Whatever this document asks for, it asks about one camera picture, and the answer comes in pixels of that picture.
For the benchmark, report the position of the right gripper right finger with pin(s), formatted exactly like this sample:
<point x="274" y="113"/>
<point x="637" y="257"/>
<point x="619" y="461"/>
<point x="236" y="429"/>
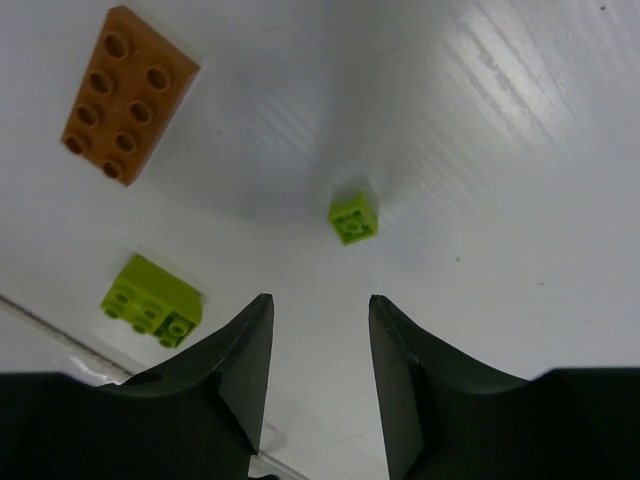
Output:
<point x="446" y="415"/>

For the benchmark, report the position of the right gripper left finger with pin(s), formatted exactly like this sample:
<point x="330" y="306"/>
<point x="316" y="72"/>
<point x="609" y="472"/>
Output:
<point x="198" y="415"/>

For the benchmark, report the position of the lime lego brick large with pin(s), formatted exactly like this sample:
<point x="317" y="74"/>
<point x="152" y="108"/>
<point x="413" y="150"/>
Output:
<point x="154" y="302"/>

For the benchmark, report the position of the tiny lime lego piece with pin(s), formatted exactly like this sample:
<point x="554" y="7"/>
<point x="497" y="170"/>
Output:
<point x="354" y="219"/>

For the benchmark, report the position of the orange lego plate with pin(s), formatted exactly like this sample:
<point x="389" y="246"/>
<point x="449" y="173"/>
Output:
<point x="134" y="82"/>

